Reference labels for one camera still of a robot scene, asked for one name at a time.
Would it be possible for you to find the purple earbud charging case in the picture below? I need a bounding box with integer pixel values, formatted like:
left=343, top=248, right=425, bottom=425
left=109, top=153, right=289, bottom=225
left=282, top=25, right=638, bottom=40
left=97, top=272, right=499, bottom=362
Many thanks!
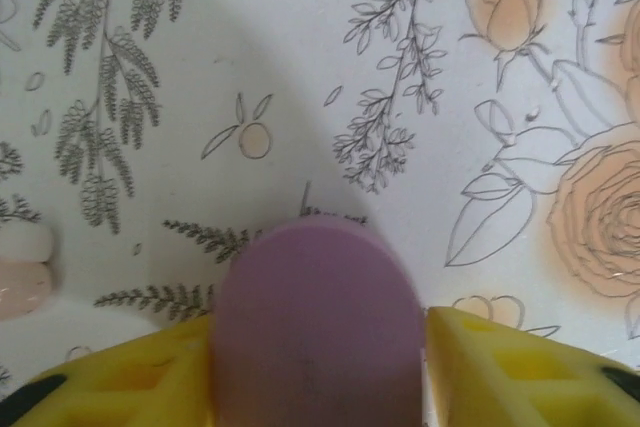
left=212, top=215, right=426, bottom=427

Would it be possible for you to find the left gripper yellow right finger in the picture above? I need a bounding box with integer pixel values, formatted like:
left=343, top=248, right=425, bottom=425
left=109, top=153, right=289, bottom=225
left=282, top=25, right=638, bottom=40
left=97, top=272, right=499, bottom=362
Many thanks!
left=427, top=305, right=640, bottom=427

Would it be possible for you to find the floral patterned table cover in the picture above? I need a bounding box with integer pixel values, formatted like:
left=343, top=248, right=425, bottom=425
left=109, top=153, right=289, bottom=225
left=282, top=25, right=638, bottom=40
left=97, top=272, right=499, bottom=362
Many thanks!
left=0, top=0, right=640, bottom=427

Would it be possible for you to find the pink wireless earbud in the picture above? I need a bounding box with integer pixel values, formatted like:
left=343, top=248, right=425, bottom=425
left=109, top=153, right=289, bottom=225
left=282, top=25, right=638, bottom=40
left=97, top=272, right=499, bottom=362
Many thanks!
left=0, top=223, right=57, bottom=322

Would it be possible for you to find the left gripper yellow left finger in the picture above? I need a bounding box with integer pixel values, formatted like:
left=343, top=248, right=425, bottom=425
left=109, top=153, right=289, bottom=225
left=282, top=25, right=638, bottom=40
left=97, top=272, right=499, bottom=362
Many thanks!
left=0, top=309, right=219, bottom=427

